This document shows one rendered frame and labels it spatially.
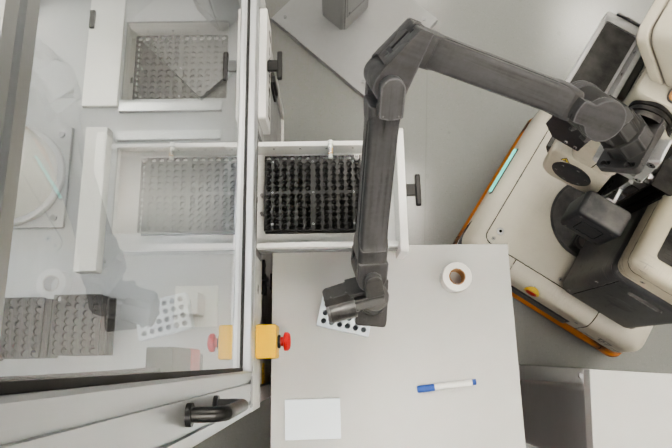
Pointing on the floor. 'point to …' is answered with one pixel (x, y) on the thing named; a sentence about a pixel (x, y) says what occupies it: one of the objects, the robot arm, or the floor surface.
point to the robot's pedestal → (595, 408)
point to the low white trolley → (403, 352)
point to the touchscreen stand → (347, 12)
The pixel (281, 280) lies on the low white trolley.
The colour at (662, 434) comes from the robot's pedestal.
